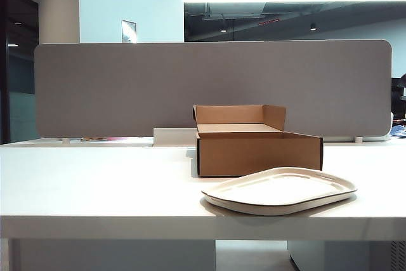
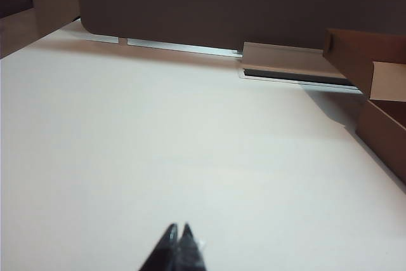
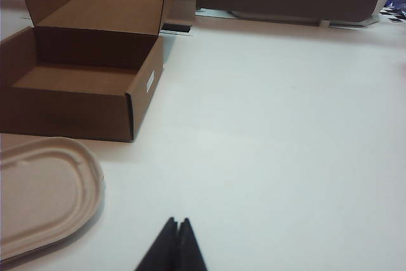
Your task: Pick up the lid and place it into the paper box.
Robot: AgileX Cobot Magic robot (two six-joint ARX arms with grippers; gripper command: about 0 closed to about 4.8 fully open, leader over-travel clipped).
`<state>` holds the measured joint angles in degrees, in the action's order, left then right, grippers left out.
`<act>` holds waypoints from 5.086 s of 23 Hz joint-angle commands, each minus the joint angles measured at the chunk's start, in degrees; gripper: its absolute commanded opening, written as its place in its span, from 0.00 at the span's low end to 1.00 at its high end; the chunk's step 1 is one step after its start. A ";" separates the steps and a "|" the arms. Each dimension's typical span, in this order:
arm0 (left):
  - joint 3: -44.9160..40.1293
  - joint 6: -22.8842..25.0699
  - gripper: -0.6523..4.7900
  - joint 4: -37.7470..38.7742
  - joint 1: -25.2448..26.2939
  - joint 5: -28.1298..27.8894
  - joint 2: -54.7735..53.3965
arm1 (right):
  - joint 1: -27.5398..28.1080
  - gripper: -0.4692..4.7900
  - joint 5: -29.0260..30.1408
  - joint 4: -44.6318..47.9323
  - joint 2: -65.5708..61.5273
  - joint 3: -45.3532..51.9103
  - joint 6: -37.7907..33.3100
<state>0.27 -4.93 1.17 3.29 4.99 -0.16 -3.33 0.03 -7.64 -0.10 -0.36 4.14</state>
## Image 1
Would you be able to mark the white divider foot clip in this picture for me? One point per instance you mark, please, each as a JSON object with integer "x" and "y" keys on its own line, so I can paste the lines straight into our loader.
{"x": 358, "y": 140}
{"x": 65, "y": 140}

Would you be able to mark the brown cardboard box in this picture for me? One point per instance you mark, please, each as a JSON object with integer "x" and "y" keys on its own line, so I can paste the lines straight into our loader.
{"x": 253, "y": 156}

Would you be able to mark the wall poster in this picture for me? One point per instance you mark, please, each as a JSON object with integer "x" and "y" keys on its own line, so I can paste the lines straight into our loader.
{"x": 128, "y": 31}

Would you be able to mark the blue patterned cloth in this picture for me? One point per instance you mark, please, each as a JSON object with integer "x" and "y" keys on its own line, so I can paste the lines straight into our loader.
{"x": 399, "y": 131}

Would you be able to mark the person in dark clothes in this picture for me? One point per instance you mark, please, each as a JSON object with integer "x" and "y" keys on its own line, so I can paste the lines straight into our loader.
{"x": 399, "y": 99}

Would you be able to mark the round ceiling spotlight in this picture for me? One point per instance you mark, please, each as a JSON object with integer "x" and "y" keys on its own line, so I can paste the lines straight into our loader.
{"x": 223, "y": 30}
{"x": 313, "y": 27}

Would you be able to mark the gray fabric desk divider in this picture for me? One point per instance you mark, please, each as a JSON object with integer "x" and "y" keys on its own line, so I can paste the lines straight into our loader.
{"x": 127, "y": 87}

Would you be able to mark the white pulp lid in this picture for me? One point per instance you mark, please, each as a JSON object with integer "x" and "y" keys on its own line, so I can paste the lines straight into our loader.
{"x": 272, "y": 193}

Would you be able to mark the pink flat item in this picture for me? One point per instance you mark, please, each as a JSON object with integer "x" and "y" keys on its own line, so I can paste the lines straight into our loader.
{"x": 115, "y": 139}

